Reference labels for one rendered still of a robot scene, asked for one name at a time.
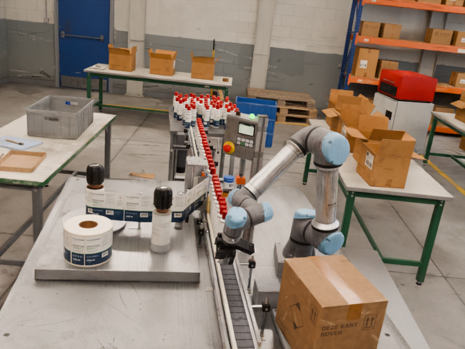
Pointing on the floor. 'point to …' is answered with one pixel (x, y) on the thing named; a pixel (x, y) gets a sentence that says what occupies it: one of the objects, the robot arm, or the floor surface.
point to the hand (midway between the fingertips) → (228, 262)
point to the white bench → (48, 169)
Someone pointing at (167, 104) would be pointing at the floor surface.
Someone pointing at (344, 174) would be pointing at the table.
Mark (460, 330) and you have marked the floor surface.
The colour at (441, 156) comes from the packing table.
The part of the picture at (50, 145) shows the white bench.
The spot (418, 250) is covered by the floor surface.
